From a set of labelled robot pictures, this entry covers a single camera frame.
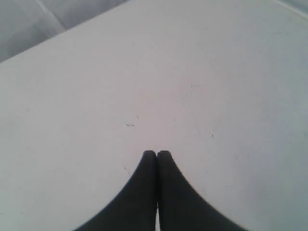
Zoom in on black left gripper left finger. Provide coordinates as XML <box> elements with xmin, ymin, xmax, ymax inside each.
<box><xmin>76</xmin><ymin>151</ymin><xmax>157</xmax><ymax>231</ymax></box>

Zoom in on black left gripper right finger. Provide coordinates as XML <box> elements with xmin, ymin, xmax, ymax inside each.
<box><xmin>157</xmin><ymin>151</ymin><xmax>243</xmax><ymax>231</ymax></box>

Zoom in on white backdrop curtain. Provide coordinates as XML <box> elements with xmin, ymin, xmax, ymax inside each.
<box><xmin>0</xmin><ymin>0</ymin><xmax>123</xmax><ymax>62</ymax></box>

